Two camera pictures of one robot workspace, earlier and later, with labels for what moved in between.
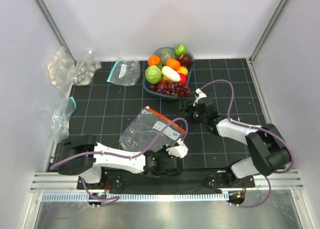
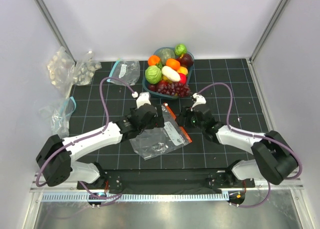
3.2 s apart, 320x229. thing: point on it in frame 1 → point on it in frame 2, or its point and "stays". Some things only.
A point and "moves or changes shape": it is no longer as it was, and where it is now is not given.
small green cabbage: (180, 49) stays
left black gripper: (163, 150) → (157, 121)
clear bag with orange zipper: (142, 129) moves or changes shape
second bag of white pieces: (83, 71) stays
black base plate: (139, 181) stays
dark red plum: (186, 60) stays
